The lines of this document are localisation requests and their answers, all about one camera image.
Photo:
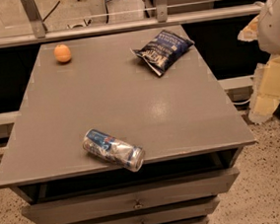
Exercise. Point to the foam gripper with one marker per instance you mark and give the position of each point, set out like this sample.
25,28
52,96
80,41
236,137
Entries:
276,28

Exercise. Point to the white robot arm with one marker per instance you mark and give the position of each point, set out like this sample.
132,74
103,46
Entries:
265,28

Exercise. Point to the grey drawer cabinet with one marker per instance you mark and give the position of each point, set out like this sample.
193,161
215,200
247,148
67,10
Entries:
184,121

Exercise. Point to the orange fruit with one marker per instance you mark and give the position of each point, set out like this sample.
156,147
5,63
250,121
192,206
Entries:
62,53

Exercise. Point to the blue chip bag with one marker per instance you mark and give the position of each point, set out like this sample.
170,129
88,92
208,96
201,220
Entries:
163,51

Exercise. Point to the blue silver drink can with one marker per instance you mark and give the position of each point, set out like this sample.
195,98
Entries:
114,150

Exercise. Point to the metal railing frame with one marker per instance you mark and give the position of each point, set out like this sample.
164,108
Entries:
39,21

